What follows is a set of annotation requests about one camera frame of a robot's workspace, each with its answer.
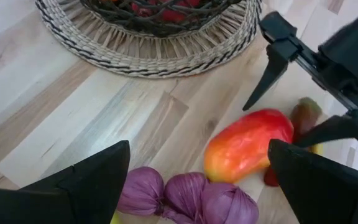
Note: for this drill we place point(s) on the purple onion braid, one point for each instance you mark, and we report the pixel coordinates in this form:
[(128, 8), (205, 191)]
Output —
[(185, 196)]

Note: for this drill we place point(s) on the pink dragon fruit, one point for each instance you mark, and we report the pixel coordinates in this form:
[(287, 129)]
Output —
[(172, 15)]

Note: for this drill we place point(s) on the orange-red mango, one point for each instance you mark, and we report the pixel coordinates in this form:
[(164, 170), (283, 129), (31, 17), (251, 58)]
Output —
[(244, 146)]

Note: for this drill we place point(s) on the round woven straw placemat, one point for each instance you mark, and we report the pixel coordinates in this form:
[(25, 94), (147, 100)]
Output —
[(104, 46)]

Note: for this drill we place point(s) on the yellow-green apple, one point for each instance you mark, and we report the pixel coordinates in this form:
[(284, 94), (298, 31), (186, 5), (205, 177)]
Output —
[(116, 220)]

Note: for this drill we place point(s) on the dark red chili pepper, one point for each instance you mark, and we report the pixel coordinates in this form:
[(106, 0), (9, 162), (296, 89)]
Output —
[(304, 116)]

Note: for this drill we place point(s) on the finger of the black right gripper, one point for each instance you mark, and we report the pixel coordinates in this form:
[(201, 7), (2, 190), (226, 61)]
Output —
[(337, 129), (272, 73)]

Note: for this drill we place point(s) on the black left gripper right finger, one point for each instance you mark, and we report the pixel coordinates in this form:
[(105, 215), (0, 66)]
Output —
[(328, 193)]

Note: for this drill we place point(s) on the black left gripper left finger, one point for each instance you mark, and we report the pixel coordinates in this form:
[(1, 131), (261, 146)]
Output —
[(57, 199)]

